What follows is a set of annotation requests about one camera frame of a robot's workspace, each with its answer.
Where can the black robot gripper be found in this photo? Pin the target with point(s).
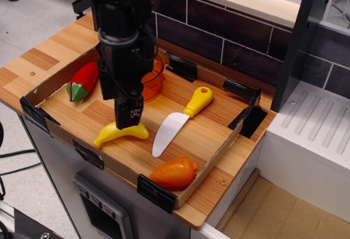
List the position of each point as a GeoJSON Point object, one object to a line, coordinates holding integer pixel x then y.
{"type": "Point", "coordinates": [124, 62]}

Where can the yellow plastic toy banana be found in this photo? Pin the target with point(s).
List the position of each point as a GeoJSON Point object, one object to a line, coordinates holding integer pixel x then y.
{"type": "Point", "coordinates": [110, 132]}

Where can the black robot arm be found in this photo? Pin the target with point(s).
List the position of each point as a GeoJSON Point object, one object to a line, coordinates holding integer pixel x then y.
{"type": "Point", "coordinates": [120, 18]}

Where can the orange transparent plastic pot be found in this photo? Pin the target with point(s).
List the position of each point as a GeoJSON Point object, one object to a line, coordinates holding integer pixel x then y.
{"type": "Point", "coordinates": [152, 82]}

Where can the cardboard fence with black tape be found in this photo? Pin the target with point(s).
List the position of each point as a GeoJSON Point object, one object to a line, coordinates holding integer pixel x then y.
{"type": "Point", "coordinates": [219, 152]}

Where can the red toy chili pepper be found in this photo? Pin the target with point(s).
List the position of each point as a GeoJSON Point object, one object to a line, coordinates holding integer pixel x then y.
{"type": "Point", "coordinates": [82, 82]}

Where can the orange toy carrot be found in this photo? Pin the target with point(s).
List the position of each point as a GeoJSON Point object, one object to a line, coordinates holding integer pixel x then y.
{"type": "Point", "coordinates": [176, 174]}

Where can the black office chair base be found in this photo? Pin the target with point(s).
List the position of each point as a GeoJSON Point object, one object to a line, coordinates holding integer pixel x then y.
{"type": "Point", "coordinates": [79, 6]}

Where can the grey toy oven front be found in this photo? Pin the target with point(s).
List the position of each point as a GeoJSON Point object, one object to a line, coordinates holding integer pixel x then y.
{"type": "Point", "coordinates": [110, 219]}

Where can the white toy sink drainboard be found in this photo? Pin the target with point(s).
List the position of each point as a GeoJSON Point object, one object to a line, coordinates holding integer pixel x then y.
{"type": "Point", "coordinates": [305, 150]}

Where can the toy knife yellow handle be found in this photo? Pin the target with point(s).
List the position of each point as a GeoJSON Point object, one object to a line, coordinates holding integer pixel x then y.
{"type": "Point", "coordinates": [173, 123]}

